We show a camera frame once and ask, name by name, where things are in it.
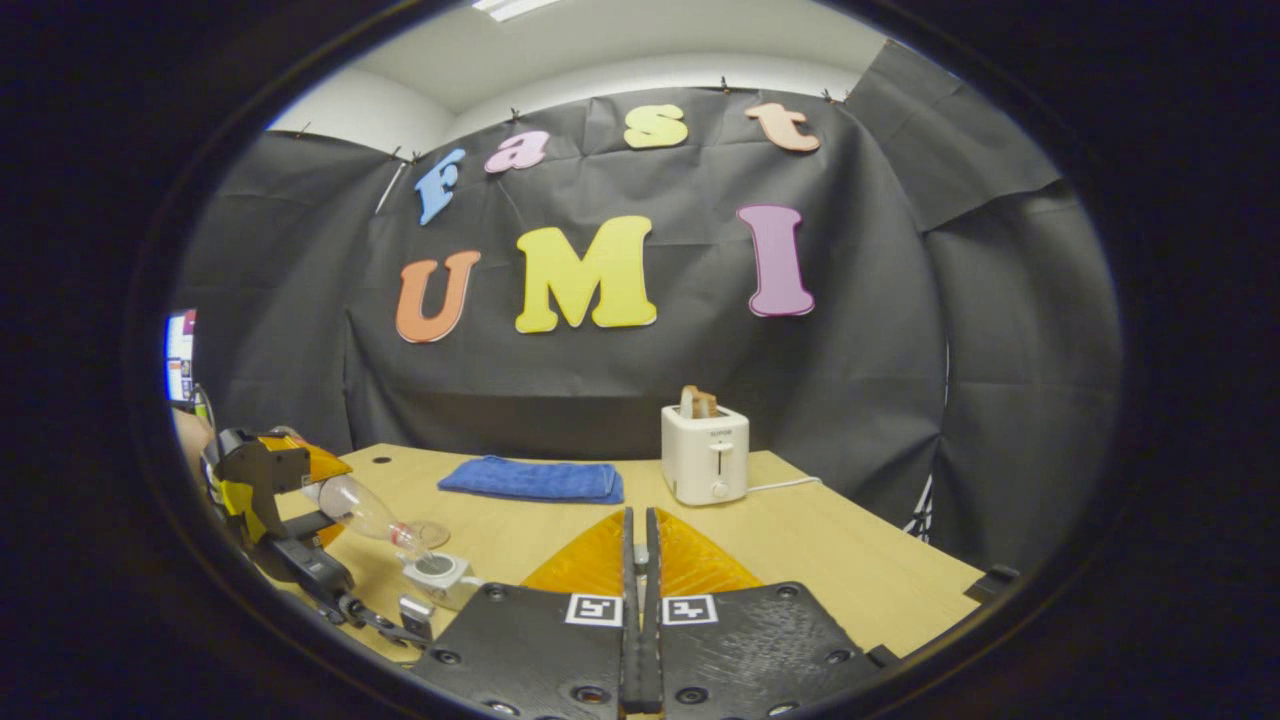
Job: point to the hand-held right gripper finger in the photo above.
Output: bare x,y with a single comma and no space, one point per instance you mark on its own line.
631,620
652,620

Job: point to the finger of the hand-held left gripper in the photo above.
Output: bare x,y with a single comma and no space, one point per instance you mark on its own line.
265,465
300,522

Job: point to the clear plastic water bottle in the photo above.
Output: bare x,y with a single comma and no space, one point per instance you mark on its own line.
355,505

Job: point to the round cork coaster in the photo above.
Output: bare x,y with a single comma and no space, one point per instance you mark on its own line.
432,530

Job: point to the white ceramic teacup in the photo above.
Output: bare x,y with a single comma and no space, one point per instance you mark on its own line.
450,590

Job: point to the computer monitor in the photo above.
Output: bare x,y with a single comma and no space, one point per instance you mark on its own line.
180,355

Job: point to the white toaster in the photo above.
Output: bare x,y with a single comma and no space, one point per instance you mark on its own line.
705,460

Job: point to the blue folded towel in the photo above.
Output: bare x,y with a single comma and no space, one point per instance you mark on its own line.
535,480

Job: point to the toast slice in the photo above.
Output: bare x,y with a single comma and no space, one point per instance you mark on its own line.
698,402

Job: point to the black backdrop cloth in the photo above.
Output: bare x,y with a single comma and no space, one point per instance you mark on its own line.
800,400

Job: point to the ceiling light panel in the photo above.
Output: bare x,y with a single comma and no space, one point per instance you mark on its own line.
515,8

